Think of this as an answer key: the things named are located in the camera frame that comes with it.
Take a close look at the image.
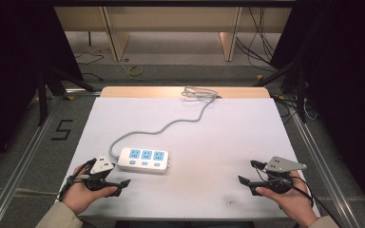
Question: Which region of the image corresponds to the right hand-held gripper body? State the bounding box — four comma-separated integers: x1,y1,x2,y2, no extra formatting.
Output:
259,155,308,195

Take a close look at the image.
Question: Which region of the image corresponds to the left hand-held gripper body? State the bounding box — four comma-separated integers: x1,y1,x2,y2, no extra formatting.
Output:
84,154,124,192

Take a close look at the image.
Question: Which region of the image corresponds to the person's right hand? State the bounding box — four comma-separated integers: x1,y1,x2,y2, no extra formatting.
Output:
255,170,319,228

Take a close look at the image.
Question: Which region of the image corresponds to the person's left hand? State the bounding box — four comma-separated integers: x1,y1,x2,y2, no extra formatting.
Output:
61,163,119,217

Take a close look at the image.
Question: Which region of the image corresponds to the white power strip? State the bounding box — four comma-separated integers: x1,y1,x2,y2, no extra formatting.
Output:
116,146,172,175

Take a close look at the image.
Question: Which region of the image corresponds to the white table mat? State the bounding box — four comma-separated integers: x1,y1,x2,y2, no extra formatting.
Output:
54,96,321,221

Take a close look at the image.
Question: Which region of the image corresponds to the black metal stand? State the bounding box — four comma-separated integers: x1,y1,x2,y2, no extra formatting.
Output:
252,61,310,125
35,65,98,127

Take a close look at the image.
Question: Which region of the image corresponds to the yellow tape roll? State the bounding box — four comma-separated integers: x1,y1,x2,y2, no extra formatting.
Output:
127,64,144,78

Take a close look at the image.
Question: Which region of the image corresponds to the black curtain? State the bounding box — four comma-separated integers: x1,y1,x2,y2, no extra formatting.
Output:
269,0,365,222
0,0,85,181

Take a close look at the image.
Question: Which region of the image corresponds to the beige wooden furniture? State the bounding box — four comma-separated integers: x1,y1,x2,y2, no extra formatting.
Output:
53,6,293,63

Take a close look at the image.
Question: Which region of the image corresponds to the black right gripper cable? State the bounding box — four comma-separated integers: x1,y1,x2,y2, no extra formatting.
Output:
256,166,344,228

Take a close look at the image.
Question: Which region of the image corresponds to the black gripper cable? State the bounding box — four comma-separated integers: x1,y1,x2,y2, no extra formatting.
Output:
256,166,344,228
56,158,97,202

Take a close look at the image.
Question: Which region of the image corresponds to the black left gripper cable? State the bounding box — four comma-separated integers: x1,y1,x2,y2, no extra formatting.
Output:
56,158,97,202

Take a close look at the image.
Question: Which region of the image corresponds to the metal floor rail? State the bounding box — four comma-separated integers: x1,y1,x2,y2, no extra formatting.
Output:
0,94,65,228
288,108,364,228

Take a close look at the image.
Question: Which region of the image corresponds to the grey power strip cable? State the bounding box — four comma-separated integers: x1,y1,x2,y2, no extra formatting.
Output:
107,85,221,160

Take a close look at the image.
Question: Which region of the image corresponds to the thin black floor cable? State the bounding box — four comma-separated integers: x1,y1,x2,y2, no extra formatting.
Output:
73,47,106,82

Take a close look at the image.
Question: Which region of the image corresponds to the bundle of black cables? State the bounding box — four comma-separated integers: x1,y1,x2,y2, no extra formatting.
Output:
235,6,283,73

